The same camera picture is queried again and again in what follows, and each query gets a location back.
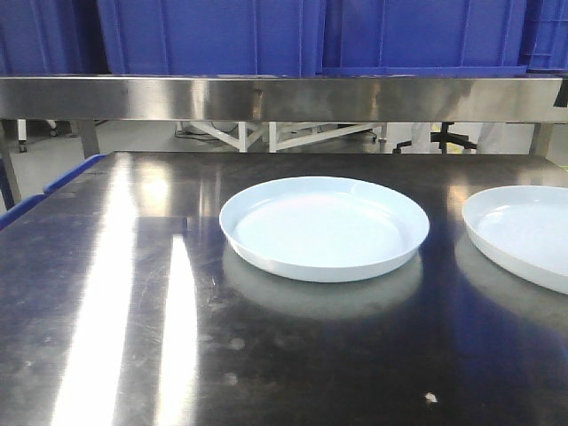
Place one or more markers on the light blue plate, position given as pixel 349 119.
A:
pixel 324 229
pixel 523 229

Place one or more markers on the stainless steel shelf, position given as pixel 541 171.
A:
pixel 85 99

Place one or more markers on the black office chair base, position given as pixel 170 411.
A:
pixel 427 138

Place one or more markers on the blue crate upper right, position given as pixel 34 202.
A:
pixel 423 38

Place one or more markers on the blue crate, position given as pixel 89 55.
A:
pixel 283 38
pixel 423 38
pixel 51 38

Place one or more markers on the blue crate upper middle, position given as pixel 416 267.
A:
pixel 283 38

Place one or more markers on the blue crate upper left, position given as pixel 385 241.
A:
pixel 51 38

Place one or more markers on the white frame table background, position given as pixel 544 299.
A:
pixel 279 135

